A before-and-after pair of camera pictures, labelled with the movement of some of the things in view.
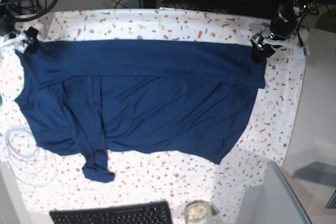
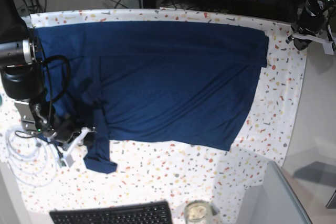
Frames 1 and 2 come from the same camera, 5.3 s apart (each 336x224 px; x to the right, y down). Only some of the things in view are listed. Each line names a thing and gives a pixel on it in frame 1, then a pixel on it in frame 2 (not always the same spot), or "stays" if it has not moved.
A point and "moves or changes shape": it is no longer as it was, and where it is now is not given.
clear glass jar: [198, 211] stays
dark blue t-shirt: [84, 98] moves or changes shape
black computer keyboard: [157, 212] stays
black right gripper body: [280, 27] → [311, 17]
